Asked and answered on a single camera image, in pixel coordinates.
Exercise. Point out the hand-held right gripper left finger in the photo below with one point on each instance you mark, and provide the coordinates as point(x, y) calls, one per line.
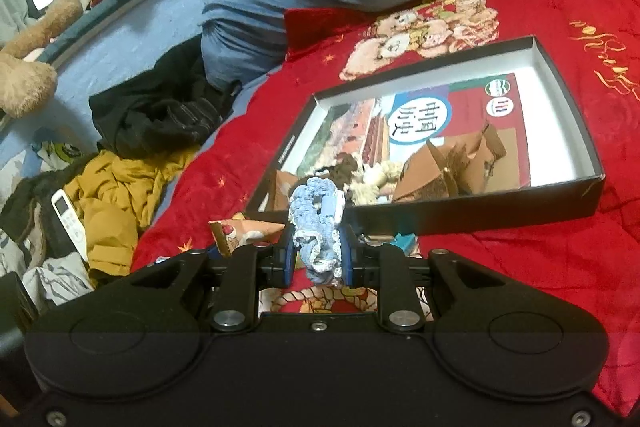
point(289, 257)

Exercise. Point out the brown cardboard piece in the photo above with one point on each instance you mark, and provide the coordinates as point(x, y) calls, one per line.
point(282, 192)
point(480, 157)
point(425, 177)

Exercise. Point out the black cardboard box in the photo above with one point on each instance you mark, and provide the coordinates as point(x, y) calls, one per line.
point(500, 212)

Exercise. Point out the small teal object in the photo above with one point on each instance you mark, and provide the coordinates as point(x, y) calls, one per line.
point(402, 241)

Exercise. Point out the dark brown furry garment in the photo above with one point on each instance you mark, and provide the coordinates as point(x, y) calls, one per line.
point(30, 202)

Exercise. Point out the printed paper packet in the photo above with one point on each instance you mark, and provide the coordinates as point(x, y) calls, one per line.
point(240, 234)

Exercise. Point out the mustard yellow garment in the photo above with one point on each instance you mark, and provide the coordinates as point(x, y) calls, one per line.
point(115, 207)

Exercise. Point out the red printed blanket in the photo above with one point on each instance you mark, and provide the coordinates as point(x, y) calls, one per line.
point(550, 307)

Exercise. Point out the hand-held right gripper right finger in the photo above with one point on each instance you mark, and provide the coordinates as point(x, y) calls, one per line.
point(347, 259)

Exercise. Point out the light blue bedsheet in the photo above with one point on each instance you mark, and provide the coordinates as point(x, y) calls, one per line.
point(125, 42)

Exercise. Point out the blue crocheted toy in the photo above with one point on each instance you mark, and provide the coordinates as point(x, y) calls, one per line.
point(315, 227)

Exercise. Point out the brown and cream fluffy toy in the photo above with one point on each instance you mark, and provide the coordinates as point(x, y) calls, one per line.
point(370, 179)

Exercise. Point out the white printed cloth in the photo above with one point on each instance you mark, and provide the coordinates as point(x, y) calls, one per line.
point(55, 277)

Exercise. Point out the cartoon printed cloth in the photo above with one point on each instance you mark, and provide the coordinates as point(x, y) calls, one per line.
point(60, 152)

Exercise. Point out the white remote control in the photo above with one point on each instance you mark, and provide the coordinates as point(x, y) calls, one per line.
point(67, 217)

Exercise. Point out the black clothing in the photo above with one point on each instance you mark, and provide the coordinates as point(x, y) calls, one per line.
point(150, 117)

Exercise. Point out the tan teddy bear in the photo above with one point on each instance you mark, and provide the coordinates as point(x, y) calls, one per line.
point(25, 82)

